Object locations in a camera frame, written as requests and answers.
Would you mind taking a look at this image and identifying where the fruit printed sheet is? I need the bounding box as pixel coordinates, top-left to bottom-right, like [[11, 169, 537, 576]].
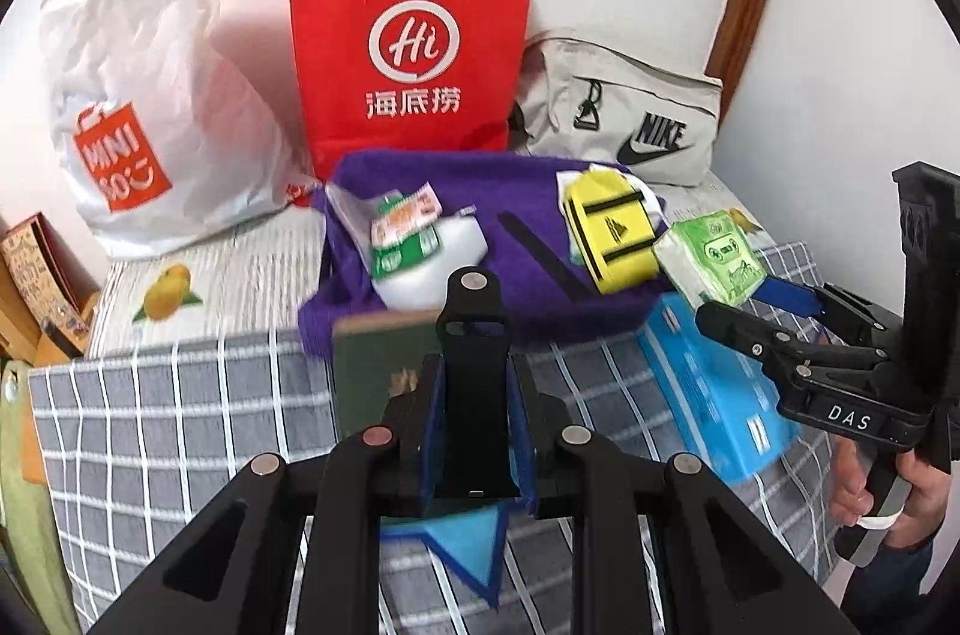
[[90, 185, 770, 358]]

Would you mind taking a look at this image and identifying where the yellow small bag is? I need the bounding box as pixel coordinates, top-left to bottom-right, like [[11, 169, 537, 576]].
[[559, 170, 665, 295]]

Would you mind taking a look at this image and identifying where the person's right forearm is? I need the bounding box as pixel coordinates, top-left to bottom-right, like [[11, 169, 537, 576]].
[[840, 519, 950, 635]]

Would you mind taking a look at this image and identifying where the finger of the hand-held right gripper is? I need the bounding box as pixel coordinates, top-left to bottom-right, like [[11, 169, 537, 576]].
[[757, 277, 901, 352], [694, 301, 827, 405]]

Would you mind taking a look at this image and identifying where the brown printed box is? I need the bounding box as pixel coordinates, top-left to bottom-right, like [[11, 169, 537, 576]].
[[0, 213, 91, 358]]

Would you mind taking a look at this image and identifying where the dark tin box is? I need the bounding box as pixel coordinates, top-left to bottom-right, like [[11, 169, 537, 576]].
[[332, 311, 443, 448]]

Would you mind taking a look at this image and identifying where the purple towel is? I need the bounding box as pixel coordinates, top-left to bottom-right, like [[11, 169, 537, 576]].
[[298, 149, 676, 360]]

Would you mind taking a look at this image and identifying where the green tissue pack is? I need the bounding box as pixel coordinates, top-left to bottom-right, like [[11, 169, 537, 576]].
[[651, 213, 770, 307]]

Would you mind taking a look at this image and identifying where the white foam block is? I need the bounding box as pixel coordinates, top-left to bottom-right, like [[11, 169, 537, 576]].
[[375, 213, 490, 311]]

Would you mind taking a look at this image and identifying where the fruit printed plastic bag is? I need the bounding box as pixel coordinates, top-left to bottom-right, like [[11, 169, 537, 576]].
[[324, 179, 445, 280]]

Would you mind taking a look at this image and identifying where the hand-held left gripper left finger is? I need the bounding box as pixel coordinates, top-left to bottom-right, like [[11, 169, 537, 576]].
[[86, 354, 451, 635]]

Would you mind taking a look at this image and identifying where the blue tissue pack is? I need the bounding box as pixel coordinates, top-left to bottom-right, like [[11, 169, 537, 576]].
[[637, 292, 802, 484]]

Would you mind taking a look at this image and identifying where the white plastic shopping bag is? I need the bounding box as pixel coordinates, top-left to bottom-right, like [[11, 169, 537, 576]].
[[37, 0, 323, 261]]

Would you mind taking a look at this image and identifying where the person's right hand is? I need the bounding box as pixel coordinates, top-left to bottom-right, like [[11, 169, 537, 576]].
[[829, 436, 952, 531]]

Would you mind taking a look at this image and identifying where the grey waist bag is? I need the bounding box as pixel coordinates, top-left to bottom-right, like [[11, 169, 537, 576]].
[[514, 29, 725, 187]]

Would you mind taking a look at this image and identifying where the grey checked blanket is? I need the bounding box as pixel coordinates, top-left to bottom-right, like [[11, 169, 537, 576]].
[[28, 241, 856, 635]]

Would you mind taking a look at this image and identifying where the green blanket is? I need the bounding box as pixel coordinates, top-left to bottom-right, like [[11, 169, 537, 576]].
[[0, 359, 80, 635]]

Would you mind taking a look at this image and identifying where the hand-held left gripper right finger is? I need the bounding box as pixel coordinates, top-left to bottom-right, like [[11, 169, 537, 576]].
[[506, 354, 826, 635]]

